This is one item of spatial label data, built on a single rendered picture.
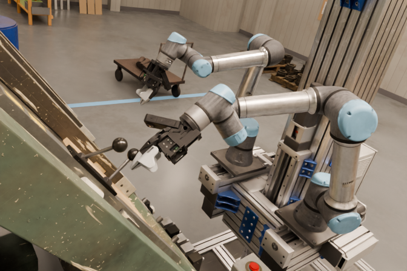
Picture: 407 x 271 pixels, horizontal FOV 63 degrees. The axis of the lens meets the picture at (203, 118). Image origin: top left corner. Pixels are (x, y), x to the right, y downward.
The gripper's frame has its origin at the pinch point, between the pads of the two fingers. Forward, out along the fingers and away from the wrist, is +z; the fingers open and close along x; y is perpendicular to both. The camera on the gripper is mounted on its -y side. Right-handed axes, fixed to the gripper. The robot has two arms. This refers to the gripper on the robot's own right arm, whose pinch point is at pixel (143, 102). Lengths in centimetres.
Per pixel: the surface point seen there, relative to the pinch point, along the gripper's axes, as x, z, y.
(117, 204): 59, 17, 31
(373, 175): -8, -34, -352
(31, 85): 17, 6, 52
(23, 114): 60, -1, 66
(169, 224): 26, 46, -33
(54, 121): 16.8, 15.7, 40.0
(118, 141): 62, -2, 44
